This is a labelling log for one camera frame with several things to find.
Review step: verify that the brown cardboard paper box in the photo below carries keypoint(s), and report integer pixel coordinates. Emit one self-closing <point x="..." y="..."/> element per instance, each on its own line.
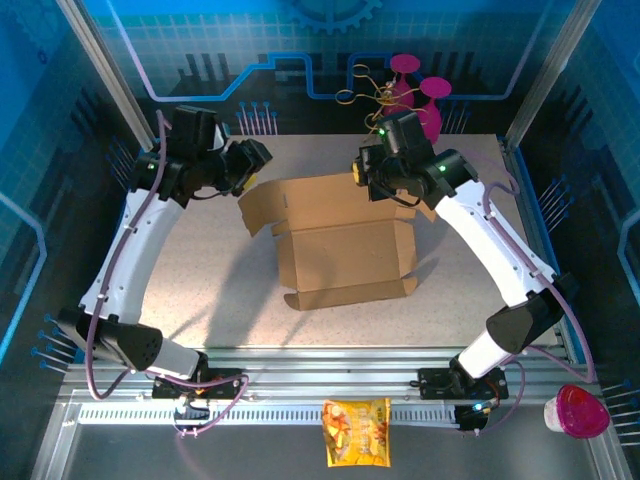
<point x="345" y="260"/>

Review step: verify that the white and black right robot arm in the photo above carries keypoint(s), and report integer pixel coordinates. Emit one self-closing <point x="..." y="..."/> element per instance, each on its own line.
<point x="500" y="240"/>

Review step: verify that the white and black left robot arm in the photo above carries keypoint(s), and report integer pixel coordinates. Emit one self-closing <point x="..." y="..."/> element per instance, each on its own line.
<point x="140" y="235"/>

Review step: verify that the pink wine glass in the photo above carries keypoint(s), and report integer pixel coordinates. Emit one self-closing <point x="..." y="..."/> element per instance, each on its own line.
<point x="434" y="89"/>
<point x="405" y="64"/>

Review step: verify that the yellow snack bag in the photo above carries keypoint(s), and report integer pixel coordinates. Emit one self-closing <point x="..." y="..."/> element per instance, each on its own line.
<point x="356" y="432"/>

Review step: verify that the pink lidded plastic cup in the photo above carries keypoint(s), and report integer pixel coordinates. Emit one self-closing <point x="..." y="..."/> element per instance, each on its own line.
<point x="580" y="412"/>

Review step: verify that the aluminium side rail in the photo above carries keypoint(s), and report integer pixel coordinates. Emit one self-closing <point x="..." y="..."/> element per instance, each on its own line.
<point x="523" y="200"/>

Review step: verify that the aluminium corner post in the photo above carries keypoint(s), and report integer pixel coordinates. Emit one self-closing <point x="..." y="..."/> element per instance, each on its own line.
<point x="548" y="70"/>
<point x="110" y="80"/>

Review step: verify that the aluminium front frame rail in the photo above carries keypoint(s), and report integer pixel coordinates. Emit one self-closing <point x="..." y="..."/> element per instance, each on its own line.
<point x="325" y="370"/>

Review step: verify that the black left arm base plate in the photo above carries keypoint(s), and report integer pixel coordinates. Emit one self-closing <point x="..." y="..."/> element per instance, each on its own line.
<point x="227" y="386"/>

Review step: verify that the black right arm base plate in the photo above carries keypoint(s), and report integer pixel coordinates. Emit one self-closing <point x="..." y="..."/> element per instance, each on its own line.
<point x="435" y="382"/>

